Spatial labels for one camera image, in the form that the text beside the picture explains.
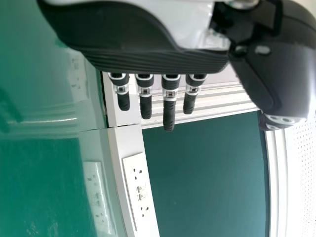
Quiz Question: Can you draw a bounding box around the white socket strip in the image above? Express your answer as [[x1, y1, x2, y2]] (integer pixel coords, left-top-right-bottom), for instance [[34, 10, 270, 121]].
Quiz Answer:
[[122, 152, 150, 233]]

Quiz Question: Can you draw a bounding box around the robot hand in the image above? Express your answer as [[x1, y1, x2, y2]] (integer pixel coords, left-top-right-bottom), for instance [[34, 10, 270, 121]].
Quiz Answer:
[[37, 0, 316, 133]]

